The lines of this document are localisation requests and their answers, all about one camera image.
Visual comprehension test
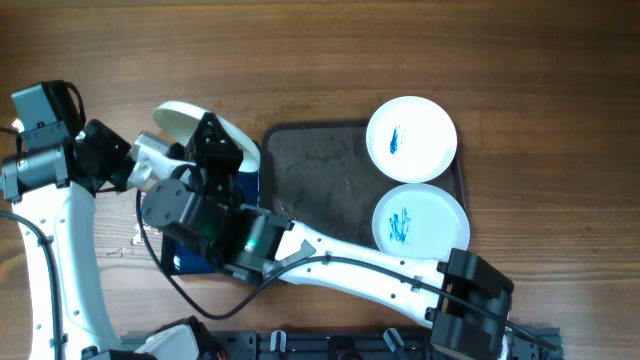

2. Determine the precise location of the dark blue tray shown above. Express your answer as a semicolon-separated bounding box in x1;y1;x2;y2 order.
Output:
144;165;259;276

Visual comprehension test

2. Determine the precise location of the dark brown serving tray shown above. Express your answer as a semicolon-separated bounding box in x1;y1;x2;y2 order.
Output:
260;120;467;251

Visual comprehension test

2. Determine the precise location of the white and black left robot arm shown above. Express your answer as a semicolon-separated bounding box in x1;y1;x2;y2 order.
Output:
1;80;200;359

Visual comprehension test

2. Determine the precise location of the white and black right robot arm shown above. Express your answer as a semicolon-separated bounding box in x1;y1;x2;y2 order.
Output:
133;112;514;359

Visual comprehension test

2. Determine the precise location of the white plate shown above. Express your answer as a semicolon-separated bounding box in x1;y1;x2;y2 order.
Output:
371;183;471;261
365;96;458;183
152;101;261;173

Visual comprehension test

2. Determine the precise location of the green and yellow sponge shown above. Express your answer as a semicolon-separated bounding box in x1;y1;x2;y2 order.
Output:
110;172;130;193

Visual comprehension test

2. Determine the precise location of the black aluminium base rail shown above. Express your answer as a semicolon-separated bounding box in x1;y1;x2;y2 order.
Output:
119;327;565;360

